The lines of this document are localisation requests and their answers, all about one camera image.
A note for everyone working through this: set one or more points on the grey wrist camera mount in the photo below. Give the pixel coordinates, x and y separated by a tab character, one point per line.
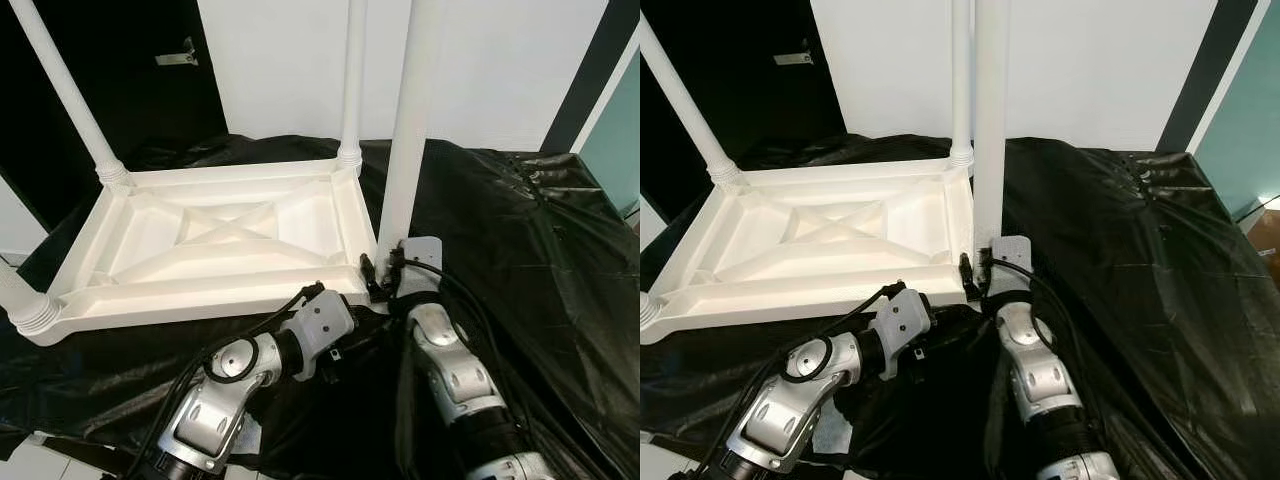
903	325
1010	260
420	262
325	325

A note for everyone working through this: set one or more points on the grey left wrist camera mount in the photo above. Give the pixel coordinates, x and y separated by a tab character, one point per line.
903	325
325	325

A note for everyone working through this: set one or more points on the black plastic table cover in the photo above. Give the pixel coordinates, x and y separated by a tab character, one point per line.
1180	300
560	300

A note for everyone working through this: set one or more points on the black door frame post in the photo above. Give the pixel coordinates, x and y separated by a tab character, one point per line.
1205	80
590	80

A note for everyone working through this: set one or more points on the brown wooden furniture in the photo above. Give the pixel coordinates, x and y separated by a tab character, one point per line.
1268	225

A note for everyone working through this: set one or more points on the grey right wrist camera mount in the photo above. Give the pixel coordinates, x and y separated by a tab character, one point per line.
1010	260
420	262

